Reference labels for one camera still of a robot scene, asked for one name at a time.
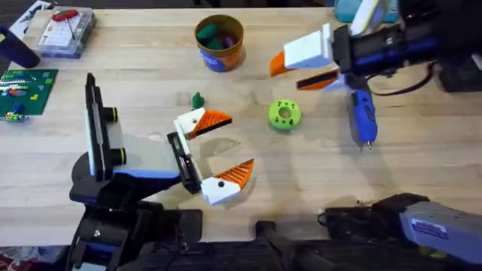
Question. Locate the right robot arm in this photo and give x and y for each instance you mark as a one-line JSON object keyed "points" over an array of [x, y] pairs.
{"points": [[433, 226]]}

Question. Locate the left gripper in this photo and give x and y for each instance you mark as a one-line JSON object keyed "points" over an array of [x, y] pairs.
{"points": [[150, 158]]}

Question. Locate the dark blue cylinder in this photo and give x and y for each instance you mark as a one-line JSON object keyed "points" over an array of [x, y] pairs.
{"points": [[19, 50]]}

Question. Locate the wrist upright plate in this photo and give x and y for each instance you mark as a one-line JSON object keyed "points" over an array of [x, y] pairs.
{"points": [[96, 128], [367, 17]]}

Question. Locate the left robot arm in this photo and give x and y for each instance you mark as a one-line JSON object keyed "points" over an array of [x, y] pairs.
{"points": [[113, 235]]}

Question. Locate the green board with blocks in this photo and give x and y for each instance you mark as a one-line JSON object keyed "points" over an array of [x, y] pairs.
{"points": [[30, 90]]}

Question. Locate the packaged tool card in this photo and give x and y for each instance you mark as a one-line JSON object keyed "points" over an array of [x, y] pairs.
{"points": [[26, 20]]}

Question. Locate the blue electric screwdriver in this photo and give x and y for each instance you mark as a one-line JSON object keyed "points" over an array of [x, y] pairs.
{"points": [[363, 116]]}

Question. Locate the clear box with red tool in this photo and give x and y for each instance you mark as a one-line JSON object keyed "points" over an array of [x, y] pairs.
{"points": [[64, 34]]}

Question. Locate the right wrist upright plate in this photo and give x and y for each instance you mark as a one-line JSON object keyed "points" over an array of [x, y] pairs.
{"points": [[367, 17]]}

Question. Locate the green toy vegetable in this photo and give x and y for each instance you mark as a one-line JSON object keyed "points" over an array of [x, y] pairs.
{"points": [[197, 101]]}

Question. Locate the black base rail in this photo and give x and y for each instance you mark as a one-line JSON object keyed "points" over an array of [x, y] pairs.
{"points": [[301, 256]]}

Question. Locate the green disc with holes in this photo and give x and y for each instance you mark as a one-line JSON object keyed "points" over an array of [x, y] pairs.
{"points": [[284, 114]]}

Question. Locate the brown tub with toys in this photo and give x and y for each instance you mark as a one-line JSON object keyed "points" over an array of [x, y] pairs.
{"points": [[220, 56]]}

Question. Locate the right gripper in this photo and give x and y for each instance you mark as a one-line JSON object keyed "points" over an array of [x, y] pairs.
{"points": [[376, 49]]}

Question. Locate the left wrist upright plate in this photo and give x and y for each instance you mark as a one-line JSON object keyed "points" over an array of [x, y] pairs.
{"points": [[96, 128]]}

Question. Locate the black box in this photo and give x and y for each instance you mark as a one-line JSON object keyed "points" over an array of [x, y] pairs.
{"points": [[461, 75]]}

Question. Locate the teal box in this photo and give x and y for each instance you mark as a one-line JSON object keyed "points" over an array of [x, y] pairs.
{"points": [[346, 11]]}

